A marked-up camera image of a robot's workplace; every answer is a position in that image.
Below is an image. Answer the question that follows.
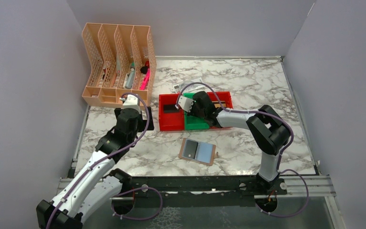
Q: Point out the tan leather card holder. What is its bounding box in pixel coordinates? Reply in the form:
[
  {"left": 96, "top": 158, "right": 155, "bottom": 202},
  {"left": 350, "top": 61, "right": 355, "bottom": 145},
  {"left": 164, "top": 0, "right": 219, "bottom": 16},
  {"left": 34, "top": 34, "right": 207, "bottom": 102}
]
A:
[{"left": 178, "top": 138, "right": 218, "bottom": 166}]

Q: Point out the black card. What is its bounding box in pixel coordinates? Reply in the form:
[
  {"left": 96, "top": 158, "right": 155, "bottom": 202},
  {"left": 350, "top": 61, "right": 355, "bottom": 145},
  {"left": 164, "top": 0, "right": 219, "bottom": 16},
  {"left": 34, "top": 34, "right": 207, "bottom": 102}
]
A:
[
  {"left": 163, "top": 104, "right": 180, "bottom": 114},
  {"left": 182, "top": 139, "right": 199, "bottom": 159}
]

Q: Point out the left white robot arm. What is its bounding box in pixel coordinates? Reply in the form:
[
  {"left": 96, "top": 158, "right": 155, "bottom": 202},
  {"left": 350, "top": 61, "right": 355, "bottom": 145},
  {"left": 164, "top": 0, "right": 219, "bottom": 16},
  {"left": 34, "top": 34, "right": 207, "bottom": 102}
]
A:
[{"left": 36, "top": 106, "right": 154, "bottom": 229}]

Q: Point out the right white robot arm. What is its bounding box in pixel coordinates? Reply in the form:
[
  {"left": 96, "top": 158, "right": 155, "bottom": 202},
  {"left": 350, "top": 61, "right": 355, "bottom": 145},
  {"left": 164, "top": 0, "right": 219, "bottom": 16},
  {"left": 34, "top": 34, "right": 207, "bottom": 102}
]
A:
[{"left": 177, "top": 91, "right": 294, "bottom": 182}]

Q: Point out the gold card with stripe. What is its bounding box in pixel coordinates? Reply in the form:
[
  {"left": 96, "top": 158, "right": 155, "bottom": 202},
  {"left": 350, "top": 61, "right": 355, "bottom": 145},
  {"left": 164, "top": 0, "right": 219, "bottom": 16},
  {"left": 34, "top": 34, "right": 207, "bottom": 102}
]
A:
[{"left": 213, "top": 101, "right": 226, "bottom": 108}]

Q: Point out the green plastic bin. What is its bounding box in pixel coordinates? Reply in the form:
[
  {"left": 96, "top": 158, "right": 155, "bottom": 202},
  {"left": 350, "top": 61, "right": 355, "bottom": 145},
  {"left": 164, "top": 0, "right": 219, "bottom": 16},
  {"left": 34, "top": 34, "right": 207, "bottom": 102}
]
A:
[{"left": 183, "top": 92, "right": 211, "bottom": 131}]

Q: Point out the right red plastic bin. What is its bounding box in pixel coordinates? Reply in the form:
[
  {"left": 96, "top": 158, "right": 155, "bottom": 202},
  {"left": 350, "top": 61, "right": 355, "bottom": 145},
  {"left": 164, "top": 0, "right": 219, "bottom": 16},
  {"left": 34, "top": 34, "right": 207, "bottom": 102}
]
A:
[{"left": 205, "top": 92, "right": 233, "bottom": 115}]

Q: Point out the clear protractor ruler packet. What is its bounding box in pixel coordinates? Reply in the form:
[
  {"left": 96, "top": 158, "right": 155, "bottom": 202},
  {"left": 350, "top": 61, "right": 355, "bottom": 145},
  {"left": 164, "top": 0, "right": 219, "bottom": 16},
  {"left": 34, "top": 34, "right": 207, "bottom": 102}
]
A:
[{"left": 172, "top": 77, "right": 204, "bottom": 93}]

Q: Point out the grey green marker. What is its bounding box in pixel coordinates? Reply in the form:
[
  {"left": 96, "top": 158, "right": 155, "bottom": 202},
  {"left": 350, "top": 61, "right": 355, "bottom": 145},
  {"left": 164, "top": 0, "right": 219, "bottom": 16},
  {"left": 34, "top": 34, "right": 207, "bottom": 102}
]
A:
[{"left": 123, "top": 63, "right": 135, "bottom": 89}]

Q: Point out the pink highlighter pen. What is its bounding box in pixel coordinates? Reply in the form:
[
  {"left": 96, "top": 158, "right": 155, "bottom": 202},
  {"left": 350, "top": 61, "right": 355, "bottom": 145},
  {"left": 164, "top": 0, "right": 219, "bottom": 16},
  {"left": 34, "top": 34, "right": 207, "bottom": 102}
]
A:
[{"left": 140, "top": 68, "right": 151, "bottom": 90}]

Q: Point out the black binder clip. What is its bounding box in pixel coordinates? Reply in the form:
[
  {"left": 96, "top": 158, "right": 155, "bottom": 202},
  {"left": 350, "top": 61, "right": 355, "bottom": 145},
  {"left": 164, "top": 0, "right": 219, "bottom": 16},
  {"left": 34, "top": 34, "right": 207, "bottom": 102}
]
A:
[{"left": 140, "top": 61, "right": 150, "bottom": 75}]

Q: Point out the peach plastic file organizer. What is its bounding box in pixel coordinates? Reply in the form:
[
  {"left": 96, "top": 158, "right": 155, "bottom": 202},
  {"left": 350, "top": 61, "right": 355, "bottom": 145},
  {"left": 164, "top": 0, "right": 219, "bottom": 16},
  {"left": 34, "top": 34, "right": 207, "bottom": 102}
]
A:
[{"left": 81, "top": 23, "right": 157, "bottom": 108}]

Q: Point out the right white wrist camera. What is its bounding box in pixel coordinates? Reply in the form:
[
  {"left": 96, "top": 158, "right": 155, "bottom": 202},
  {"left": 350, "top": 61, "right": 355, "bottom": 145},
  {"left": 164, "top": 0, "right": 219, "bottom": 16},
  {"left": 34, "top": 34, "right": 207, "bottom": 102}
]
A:
[{"left": 177, "top": 96, "right": 194, "bottom": 113}]

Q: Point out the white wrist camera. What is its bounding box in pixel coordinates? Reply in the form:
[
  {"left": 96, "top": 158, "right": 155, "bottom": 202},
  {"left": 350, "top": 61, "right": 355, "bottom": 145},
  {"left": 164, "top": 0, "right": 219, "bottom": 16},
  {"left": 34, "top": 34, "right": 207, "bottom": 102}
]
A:
[
  {"left": 177, "top": 96, "right": 194, "bottom": 113},
  {"left": 122, "top": 94, "right": 141, "bottom": 112}
]

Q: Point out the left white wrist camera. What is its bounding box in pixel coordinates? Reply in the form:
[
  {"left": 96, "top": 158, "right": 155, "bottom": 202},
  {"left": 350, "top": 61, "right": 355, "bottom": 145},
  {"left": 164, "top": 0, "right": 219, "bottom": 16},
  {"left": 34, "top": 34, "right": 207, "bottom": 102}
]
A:
[{"left": 122, "top": 94, "right": 141, "bottom": 112}]

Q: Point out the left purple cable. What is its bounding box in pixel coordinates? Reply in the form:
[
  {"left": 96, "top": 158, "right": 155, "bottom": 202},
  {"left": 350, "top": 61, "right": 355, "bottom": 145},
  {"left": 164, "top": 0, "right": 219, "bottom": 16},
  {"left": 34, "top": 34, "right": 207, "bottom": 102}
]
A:
[{"left": 45, "top": 92, "right": 164, "bottom": 229}]

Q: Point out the purple cable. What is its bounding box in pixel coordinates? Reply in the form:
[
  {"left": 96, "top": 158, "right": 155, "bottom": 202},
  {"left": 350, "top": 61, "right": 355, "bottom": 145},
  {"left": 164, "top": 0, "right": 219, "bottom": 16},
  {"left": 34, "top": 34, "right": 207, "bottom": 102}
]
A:
[
  {"left": 175, "top": 82, "right": 310, "bottom": 219},
  {"left": 45, "top": 92, "right": 164, "bottom": 229}
]

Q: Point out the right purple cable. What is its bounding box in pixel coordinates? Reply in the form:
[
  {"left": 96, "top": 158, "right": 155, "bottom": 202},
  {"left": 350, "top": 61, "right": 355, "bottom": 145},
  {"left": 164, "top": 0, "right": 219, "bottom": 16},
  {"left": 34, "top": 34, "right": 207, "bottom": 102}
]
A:
[{"left": 175, "top": 82, "right": 310, "bottom": 219}]

